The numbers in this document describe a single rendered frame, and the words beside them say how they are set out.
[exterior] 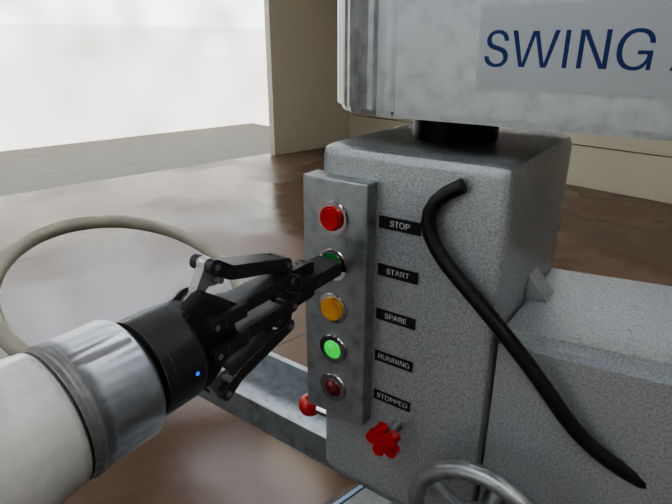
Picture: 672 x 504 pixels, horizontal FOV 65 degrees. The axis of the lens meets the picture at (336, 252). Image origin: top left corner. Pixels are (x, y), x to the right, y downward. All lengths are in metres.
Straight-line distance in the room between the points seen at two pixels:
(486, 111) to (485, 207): 0.08
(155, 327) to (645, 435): 0.41
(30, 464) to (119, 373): 0.07
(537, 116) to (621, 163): 6.53
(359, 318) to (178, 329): 0.23
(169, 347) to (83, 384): 0.06
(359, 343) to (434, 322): 0.09
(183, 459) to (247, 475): 0.30
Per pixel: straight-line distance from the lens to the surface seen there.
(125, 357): 0.36
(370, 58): 0.52
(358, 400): 0.62
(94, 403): 0.34
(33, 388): 0.34
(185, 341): 0.38
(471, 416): 0.58
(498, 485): 0.54
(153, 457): 2.54
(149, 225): 1.30
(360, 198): 0.51
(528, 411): 0.56
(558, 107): 0.45
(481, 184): 0.48
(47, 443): 0.33
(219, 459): 2.46
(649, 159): 6.88
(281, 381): 0.98
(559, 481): 0.60
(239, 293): 0.45
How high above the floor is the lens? 1.64
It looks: 21 degrees down
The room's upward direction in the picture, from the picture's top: straight up
